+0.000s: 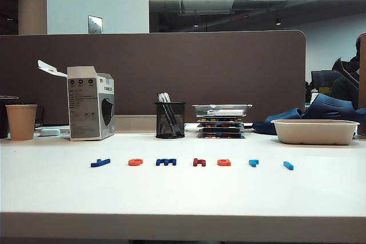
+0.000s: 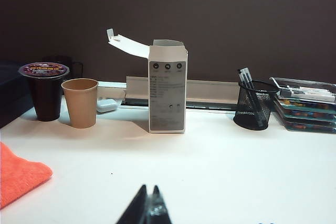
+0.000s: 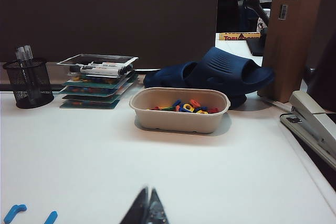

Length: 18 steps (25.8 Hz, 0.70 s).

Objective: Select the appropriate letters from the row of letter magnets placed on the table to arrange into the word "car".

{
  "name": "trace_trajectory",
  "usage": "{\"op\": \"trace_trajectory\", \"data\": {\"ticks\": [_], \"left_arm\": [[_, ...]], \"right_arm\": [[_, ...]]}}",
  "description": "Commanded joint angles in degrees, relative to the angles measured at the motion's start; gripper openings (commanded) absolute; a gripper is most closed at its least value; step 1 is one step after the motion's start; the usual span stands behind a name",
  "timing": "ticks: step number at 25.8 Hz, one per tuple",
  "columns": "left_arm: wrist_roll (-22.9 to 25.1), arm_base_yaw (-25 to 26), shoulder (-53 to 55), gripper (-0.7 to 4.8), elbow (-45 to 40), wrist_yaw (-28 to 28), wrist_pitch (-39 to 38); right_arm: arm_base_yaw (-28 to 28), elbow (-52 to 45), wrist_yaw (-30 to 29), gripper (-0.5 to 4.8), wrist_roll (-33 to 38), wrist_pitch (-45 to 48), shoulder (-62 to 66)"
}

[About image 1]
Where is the dark grey chair headrest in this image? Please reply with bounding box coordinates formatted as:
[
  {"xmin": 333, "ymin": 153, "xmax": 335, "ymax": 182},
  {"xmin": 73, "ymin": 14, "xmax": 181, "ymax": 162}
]
[{"xmin": 331, "ymin": 57, "xmax": 360, "ymax": 87}]

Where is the dark blue rubber slipper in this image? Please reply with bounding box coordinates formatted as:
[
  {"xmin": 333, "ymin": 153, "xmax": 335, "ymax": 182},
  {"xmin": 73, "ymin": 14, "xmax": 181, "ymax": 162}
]
[
  {"xmin": 251, "ymin": 107, "xmax": 305, "ymax": 135},
  {"xmin": 301, "ymin": 93, "xmax": 366, "ymax": 121}
]

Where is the beige pulp food container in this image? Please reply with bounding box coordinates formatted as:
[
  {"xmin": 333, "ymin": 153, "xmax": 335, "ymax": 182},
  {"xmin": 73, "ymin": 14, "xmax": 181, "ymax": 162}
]
[{"xmin": 270, "ymin": 119, "xmax": 361, "ymax": 146}]

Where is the brown desk partition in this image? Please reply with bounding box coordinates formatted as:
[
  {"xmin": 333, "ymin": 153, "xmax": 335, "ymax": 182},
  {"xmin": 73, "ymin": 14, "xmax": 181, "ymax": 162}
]
[{"xmin": 0, "ymin": 29, "xmax": 307, "ymax": 126}]

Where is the dark blue letter y magnet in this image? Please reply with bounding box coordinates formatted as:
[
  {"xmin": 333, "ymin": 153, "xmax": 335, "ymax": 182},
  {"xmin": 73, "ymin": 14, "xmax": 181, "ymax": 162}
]
[{"xmin": 90, "ymin": 158, "xmax": 111, "ymax": 168}]

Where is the dark blue letter m magnet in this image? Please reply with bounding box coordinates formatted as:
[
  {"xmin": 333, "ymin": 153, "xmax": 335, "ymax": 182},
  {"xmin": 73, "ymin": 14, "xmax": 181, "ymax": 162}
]
[{"xmin": 156, "ymin": 158, "xmax": 177, "ymax": 167}]

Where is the black mesh pen holder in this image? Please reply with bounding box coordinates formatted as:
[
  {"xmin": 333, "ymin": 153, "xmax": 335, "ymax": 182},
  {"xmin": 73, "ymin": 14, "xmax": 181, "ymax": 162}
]
[{"xmin": 154, "ymin": 101, "xmax": 186, "ymax": 139}]

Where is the white face mask box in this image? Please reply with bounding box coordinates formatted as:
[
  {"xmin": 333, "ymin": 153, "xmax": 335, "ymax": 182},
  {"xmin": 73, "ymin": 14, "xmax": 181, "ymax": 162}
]
[{"xmin": 37, "ymin": 59, "xmax": 116, "ymax": 142}]

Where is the black computer monitor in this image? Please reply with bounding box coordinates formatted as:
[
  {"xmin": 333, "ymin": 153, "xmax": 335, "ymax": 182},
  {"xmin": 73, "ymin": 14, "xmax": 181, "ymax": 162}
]
[{"xmin": 311, "ymin": 70, "xmax": 337, "ymax": 89}]

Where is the brown wooden panel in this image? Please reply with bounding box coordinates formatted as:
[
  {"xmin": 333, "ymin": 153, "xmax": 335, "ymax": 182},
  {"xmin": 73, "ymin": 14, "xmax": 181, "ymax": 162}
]
[{"xmin": 359, "ymin": 32, "xmax": 366, "ymax": 135}]

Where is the teal letter magnet tray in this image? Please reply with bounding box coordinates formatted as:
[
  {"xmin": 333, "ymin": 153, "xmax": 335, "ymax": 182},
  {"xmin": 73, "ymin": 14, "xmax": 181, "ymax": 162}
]
[
  {"xmin": 198, "ymin": 127, "xmax": 244, "ymax": 134},
  {"xmin": 196, "ymin": 116, "xmax": 243, "ymax": 123},
  {"xmin": 197, "ymin": 121, "xmax": 244, "ymax": 128}
]

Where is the person in green sweater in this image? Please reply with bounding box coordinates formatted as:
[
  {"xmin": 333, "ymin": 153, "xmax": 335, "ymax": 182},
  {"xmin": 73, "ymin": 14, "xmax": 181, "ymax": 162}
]
[{"xmin": 331, "ymin": 34, "xmax": 363, "ymax": 109}]

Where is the brown paper cup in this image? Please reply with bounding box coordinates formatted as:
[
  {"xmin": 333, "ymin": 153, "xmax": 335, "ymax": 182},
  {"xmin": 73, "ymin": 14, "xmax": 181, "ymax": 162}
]
[{"xmin": 5, "ymin": 104, "xmax": 38, "ymax": 141}]

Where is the white marker inside case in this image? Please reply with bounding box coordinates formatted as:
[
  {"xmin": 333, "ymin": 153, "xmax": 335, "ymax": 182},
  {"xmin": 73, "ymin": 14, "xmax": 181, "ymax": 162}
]
[{"xmin": 206, "ymin": 109, "xmax": 246, "ymax": 117}]

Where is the small white plastic device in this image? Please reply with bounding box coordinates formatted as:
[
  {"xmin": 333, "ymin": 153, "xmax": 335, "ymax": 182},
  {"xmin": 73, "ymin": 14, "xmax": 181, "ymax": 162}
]
[{"xmin": 39, "ymin": 128, "xmax": 61, "ymax": 137}]

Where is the clear plastic case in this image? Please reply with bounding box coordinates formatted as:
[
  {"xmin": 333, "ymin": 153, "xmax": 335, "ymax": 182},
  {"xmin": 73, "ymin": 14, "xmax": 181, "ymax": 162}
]
[{"xmin": 191, "ymin": 103, "xmax": 253, "ymax": 118}]

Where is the metal wall switch plate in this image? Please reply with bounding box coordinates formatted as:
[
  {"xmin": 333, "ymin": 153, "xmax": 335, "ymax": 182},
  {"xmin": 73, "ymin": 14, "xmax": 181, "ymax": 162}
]
[{"xmin": 87, "ymin": 14, "xmax": 104, "ymax": 34}]

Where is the white capped marker pen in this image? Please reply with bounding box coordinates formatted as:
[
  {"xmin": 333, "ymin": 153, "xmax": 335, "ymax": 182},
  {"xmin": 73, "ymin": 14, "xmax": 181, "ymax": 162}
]
[
  {"xmin": 156, "ymin": 93, "xmax": 177, "ymax": 135},
  {"xmin": 162, "ymin": 92, "xmax": 184, "ymax": 138}
]

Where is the stack of clear letter boxes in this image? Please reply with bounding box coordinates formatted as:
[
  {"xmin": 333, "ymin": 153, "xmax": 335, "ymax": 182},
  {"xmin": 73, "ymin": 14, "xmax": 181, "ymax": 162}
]
[{"xmin": 197, "ymin": 132, "xmax": 246, "ymax": 139}]

